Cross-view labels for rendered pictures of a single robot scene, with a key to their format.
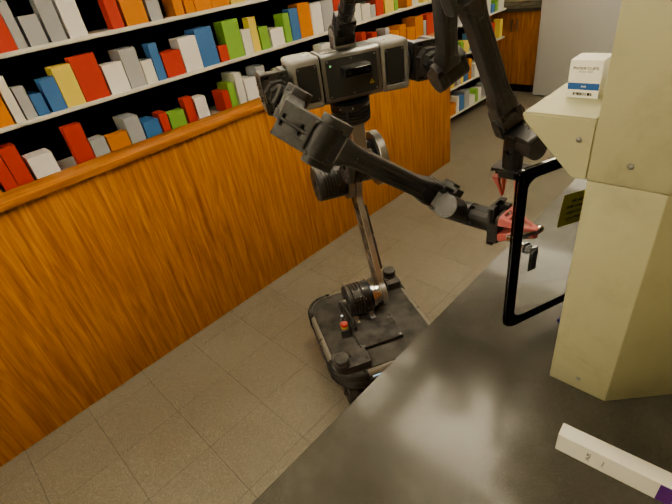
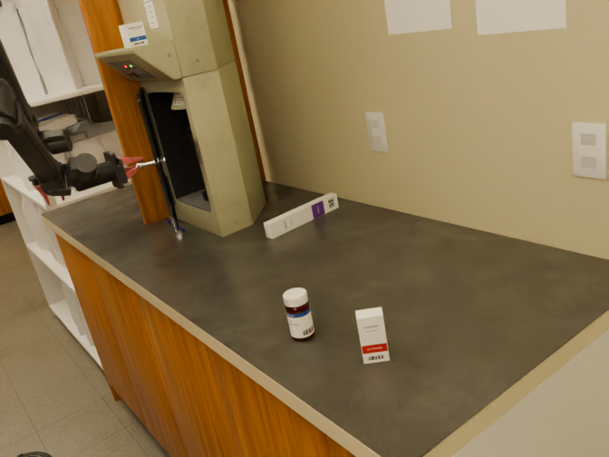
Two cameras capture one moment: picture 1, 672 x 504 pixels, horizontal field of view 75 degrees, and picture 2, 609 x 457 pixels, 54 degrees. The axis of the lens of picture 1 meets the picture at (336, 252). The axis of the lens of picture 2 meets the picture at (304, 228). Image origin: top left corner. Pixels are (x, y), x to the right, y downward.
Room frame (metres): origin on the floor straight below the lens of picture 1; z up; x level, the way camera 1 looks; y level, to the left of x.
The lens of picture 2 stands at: (0.14, 1.19, 1.54)
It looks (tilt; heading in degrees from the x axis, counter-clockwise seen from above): 21 degrees down; 278
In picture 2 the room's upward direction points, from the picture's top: 11 degrees counter-clockwise
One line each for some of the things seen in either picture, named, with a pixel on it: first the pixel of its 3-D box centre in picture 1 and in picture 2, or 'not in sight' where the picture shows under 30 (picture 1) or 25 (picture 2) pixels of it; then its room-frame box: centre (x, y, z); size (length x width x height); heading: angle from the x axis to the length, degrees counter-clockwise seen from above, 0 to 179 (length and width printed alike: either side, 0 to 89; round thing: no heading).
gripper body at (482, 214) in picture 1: (486, 218); (105, 172); (0.88, -0.37, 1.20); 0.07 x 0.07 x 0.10; 40
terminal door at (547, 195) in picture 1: (565, 235); (157, 158); (0.77, -0.50, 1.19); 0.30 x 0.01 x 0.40; 108
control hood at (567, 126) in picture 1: (590, 115); (136, 65); (0.76, -0.50, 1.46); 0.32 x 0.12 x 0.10; 131
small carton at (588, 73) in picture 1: (589, 75); (133, 34); (0.73, -0.47, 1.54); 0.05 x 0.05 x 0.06; 42
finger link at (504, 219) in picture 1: (515, 228); (130, 166); (0.83, -0.41, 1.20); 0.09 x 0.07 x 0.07; 40
